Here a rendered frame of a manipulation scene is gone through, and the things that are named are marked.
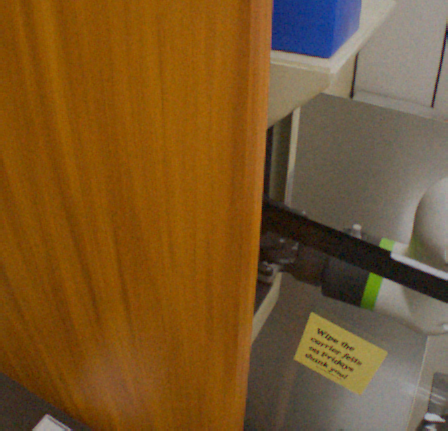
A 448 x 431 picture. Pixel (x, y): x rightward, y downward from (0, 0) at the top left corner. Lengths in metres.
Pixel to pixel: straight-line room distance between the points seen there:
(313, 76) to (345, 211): 0.86
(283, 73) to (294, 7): 0.05
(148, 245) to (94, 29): 0.16
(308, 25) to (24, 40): 0.19
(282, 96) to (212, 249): 0.11
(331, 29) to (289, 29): 0.03
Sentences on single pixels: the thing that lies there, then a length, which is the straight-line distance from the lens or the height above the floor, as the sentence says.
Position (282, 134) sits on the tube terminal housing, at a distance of 0.72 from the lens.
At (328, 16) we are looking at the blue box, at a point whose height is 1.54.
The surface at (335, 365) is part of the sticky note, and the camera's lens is 0.45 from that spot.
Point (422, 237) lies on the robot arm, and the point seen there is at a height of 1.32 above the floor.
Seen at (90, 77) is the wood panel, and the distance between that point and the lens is 0.30.
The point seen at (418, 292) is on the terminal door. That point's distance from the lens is 0.36.
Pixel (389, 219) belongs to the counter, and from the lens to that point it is 1.17.
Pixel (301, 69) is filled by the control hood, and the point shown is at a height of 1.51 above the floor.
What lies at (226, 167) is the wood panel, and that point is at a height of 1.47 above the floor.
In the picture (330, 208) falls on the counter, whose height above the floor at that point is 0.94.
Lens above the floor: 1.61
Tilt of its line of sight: 36 degrees down
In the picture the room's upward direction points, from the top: straight up
